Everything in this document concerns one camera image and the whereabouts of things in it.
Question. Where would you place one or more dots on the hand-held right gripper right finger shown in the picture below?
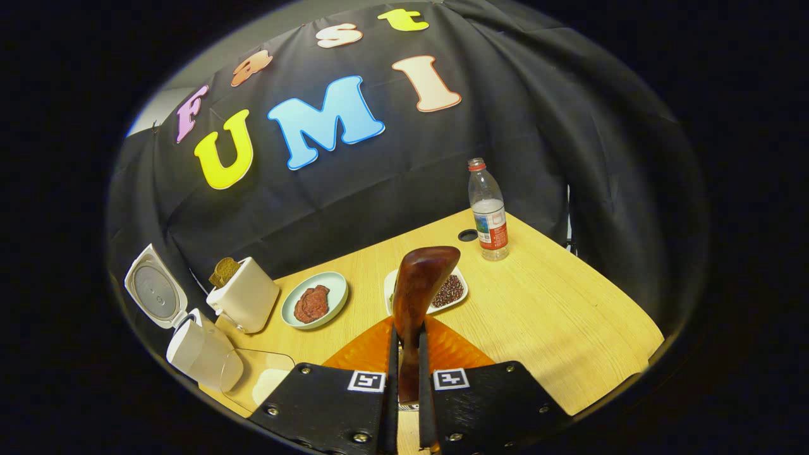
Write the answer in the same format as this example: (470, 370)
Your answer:
(486, 411)

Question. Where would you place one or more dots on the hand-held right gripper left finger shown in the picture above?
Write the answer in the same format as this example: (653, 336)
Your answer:
(328, 411)

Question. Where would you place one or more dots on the brown wooden spoon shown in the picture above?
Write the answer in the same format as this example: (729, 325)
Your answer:
(420, 291)

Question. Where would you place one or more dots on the white rice cooker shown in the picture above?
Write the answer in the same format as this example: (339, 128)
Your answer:
(199, 351)

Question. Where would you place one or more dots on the clear rounded rectangular tray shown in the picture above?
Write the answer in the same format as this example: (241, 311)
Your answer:
(253, 379)

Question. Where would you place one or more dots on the red meat piece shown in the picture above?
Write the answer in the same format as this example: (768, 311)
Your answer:
(311, 304)

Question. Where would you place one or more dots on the white divided grain dish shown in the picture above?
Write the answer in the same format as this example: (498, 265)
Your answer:
(458, 297)

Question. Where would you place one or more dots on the green round plate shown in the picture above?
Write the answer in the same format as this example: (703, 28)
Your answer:
(335, 291)

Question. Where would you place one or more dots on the dark red beans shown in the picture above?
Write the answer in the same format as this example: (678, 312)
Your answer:
(449, 291)

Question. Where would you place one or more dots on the white toaster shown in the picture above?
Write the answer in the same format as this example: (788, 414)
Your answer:
(249, 300)

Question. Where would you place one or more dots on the toasted bread slices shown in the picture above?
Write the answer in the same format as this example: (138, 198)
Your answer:
(223, 272)

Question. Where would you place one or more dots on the clear plastic water bottle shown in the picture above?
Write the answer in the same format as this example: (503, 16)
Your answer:
(490, 221)

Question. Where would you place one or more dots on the white metal pole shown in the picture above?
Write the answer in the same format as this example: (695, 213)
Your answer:
(571, 218)

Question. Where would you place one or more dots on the black backdrop cloth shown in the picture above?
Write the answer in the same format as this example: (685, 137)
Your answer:
(505, 114)

